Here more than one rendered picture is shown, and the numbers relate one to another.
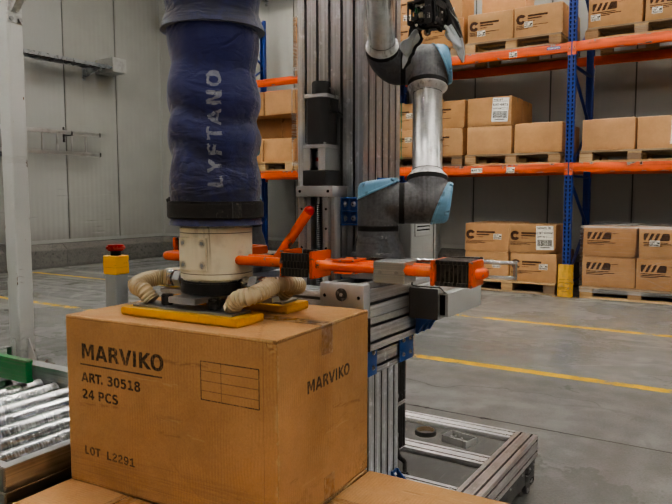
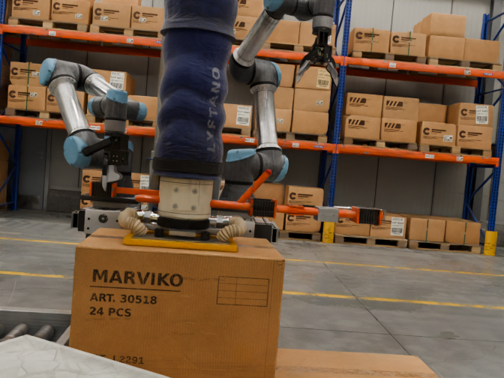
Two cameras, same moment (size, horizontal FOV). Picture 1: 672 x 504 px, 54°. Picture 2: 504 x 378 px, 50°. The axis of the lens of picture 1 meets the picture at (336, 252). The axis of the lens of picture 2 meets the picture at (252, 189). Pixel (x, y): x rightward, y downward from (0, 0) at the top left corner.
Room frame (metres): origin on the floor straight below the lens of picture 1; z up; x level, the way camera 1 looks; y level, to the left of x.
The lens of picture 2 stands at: (0.03, 1.13, 1.22)
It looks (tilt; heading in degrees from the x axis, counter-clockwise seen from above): 3 degrees down; 325
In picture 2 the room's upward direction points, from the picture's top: 5 degrees clockwise
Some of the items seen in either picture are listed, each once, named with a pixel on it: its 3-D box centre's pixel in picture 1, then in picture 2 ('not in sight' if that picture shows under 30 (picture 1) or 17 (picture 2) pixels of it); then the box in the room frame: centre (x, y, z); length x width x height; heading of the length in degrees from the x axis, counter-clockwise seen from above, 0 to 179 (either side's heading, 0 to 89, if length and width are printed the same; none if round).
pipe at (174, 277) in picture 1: (217, 284); (183, 221); (1.58, 0.29, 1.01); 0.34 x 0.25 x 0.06; 61
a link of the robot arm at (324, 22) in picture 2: not in sight; (323, 25); (1.56, -0.22, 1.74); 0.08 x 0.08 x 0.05
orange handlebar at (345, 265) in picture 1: (313, 257); (242, 202); (1.59, 0.05, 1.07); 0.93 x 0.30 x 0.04; 61
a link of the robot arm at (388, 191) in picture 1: (380, 201); (241, 164); (1.88, -0.13, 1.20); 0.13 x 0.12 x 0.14; 84
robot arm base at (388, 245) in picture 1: (377, 242); (238, 193); (1.88, -0.12, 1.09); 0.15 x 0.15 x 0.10
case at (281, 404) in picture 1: (220, 393); (178, 302); (1.58, 0.28, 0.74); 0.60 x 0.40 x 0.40; 61
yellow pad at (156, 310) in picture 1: (190, 306); (181, 238); (1.50, 0.33, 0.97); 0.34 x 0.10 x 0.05; 61
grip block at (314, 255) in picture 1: (305, 262); (262, 207); (1.46, 0.07, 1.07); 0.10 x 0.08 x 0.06; 151
